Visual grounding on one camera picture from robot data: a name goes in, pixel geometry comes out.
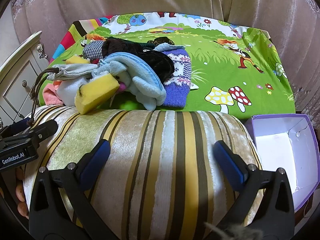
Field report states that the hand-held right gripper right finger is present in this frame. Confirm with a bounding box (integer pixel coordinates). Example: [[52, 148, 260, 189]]
[[212, 140, 295, 240]]

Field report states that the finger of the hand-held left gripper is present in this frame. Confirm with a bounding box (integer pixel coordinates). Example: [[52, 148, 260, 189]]
[[6, 117, 34, 133], [19, 119, 58, 147]]

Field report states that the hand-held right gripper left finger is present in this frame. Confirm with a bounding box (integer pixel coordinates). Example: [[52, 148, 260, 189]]
[[29, 139, 118, 240]]

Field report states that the purple cardboard box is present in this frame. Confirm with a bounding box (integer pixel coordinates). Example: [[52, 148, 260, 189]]
[[244, 114, 320, 213]]

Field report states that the black white houndstooth cloth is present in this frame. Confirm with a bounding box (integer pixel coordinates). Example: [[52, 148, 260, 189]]
[[82, 42, 104, 59]]

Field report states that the person's left hand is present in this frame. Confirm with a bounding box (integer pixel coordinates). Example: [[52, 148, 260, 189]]
[[14, 167, 29, 218]]

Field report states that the pink cloth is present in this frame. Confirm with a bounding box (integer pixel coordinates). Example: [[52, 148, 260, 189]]
[[42, 81, 63, 105]]

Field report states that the white nightstand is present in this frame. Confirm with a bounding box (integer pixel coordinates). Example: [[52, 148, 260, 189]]
[[0, 31, 50, 130]]

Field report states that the striped velvet cushion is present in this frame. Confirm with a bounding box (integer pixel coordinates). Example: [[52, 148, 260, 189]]
[[22, 105, 265, 240]]

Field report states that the large yellow sponge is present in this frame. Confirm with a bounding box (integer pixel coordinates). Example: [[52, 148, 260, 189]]
[[75, 74, 121, 115]]

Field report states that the grey fuzzy tuft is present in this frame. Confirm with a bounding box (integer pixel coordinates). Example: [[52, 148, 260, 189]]
[[204, 221, 264, 240]]

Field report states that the small yellow sponge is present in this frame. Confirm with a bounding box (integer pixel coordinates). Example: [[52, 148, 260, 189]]
[[65, 56, 90, 65]]

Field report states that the light blue plush pouch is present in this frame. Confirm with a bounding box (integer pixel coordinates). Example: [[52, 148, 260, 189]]
[[91, 52, 167, 112]]

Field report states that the purple knit mitten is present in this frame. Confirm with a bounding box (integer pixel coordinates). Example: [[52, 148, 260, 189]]
[[162, 49, 193, 109]]

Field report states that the green cartoon printed cloth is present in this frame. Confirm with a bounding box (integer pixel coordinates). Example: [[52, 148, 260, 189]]
[[37, 11, 296, 117]]

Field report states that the dark brown fuzzy cloth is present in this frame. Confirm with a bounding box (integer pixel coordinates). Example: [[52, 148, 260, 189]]
[[101, 38, 143, 61]]

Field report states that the black velvet cloth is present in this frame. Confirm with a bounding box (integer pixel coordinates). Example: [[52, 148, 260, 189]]
[[142, 51, 175, 84]]

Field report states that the grey drawstring bag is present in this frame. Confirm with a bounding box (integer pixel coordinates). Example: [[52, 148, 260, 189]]
[[26, 64, 98, 128]]

